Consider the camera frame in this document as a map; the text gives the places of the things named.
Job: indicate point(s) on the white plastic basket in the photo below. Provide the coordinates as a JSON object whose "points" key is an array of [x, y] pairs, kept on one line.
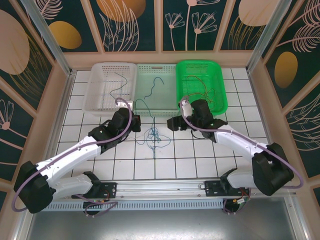
{"points": [[105, 85]]}

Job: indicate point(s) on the pale mint plastic basket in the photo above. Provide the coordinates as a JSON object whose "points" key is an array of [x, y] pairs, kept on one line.
{"points": [[162, 100]]}

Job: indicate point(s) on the aluminium side rail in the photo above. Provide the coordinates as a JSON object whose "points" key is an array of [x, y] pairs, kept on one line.
{"points": [[61, 110], [263, 112]]}

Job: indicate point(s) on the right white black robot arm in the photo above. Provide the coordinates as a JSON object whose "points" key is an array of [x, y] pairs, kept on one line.
{"points": [[237, 142]]}

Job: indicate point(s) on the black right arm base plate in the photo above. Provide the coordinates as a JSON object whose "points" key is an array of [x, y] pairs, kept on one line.
{"points": [[211, 190]]}

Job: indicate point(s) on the aluminium mounting rail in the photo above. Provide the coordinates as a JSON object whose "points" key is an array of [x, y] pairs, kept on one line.
{"points": [[162, 188]]}

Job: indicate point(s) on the steel sheet panel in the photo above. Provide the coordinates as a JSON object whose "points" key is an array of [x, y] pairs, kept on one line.
{"points": [[160, 227]]}

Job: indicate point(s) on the bright green plastic basket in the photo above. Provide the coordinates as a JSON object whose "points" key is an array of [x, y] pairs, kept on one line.
{"points": [[195, 70]]}

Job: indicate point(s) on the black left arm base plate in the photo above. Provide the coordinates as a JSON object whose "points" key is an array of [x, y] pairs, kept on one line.
{"points": [[111, 190]]}

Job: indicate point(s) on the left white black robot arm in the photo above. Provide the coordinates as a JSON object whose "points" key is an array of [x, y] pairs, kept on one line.
{"points": [[70, 157]]}

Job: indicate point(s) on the aluminium frame post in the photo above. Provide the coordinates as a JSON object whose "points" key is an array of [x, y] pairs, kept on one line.
{"points": [[266, 37], [50, 42]]}

